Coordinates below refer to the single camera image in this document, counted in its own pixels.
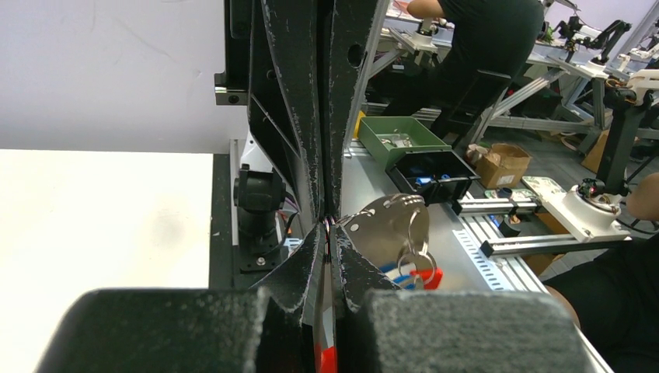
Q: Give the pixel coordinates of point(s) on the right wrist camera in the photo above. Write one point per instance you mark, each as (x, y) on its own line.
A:
(230, 90)

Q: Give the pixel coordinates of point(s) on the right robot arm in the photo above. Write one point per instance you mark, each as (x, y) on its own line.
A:
(258, 194)

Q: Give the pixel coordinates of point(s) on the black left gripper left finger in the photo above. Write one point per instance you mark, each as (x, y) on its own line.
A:
(265, 328)

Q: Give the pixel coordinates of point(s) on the person in dark shirt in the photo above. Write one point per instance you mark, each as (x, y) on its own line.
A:
(496, 36)

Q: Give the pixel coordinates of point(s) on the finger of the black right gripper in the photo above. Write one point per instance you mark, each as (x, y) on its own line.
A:
(350, 30)
(283, 97)

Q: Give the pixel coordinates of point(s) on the black plastic bin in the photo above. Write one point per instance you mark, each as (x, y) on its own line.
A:
(437, 176)

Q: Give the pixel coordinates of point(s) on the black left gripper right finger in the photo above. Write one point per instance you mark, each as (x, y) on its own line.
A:
(383, 328)

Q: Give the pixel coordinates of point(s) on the cardboard box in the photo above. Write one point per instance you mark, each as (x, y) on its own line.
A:
(500, 165)

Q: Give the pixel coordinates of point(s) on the white machine on rail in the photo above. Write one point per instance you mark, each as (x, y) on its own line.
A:
(590, 209)

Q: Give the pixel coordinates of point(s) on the green plastic bin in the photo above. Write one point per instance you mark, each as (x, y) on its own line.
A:
(388, 139)

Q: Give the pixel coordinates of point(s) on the silver key organiser plate with rings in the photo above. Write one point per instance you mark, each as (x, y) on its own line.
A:
(391, 236)

